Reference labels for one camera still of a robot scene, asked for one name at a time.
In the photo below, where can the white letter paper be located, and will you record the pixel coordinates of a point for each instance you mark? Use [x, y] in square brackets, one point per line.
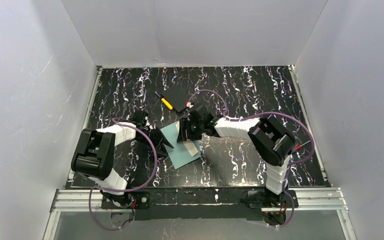
[189, 145]

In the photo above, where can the aluminium frame rail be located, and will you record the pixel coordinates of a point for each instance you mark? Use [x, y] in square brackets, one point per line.
[192, 213]

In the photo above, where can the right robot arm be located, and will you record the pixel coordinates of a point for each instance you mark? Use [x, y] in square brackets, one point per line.
[272, 140]

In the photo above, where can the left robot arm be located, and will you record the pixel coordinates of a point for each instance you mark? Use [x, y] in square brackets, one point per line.
[94, 153]

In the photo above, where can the yellow handled utility knife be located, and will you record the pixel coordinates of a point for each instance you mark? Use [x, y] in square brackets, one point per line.
[164, 101]

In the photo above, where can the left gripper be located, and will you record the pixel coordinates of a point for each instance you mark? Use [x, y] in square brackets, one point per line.
[154, 138]

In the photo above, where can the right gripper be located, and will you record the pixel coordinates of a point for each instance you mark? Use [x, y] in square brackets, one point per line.
[185, 129]

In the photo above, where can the light green envelope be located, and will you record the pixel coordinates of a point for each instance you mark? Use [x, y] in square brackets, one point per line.
[178, 157]

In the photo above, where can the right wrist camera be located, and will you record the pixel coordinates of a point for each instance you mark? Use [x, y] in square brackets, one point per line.
[189, 105]

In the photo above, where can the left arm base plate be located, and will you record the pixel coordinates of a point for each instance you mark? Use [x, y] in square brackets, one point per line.
[138, 200]

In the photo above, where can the black box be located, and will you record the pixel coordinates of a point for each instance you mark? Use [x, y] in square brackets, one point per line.
[181, 110]

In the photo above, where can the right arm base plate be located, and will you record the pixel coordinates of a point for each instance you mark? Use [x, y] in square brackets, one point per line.
[263, 198]

